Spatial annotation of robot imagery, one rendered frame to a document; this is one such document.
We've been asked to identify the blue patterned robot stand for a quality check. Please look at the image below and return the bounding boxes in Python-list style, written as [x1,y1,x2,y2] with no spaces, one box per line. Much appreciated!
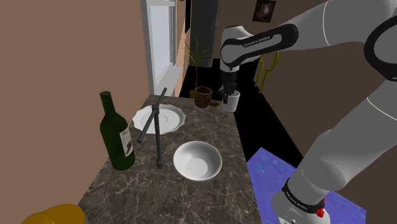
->
[246,146,367,224]

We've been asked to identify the potted green plant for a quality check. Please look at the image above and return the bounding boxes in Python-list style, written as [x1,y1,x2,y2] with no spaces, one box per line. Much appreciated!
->
[184,38,211,99]

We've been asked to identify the white cup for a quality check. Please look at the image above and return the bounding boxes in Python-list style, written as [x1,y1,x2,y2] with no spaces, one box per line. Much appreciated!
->
[222,90,241,113]

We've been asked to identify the dark green wine bottle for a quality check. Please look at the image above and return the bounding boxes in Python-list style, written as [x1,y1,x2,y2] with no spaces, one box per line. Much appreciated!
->
[99,90,136,171]

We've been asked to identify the white scalloped plate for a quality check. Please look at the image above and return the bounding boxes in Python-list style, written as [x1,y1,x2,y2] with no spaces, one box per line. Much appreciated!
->
[132,104,187,135]

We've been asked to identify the dark wall picture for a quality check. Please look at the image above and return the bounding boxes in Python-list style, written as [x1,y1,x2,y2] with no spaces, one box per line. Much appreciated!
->
[252,0,277,24]

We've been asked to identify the white bowl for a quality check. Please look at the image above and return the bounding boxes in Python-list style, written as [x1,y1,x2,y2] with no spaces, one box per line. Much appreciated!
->
[172,141,223,181]

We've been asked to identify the brown mug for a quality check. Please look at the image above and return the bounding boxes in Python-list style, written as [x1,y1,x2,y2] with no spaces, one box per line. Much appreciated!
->
[193,86,220,109]

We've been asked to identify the dark grey tall cabinet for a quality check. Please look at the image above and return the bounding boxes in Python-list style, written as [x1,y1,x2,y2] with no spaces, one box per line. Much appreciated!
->
[189,0,221,68]

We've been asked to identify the window with white frame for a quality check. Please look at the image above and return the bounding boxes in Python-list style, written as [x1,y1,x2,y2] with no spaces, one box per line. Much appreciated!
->
[140,0,184,95]

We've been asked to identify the yellow round object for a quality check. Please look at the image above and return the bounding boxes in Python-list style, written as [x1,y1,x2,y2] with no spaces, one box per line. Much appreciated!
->
[20,203,87,224]

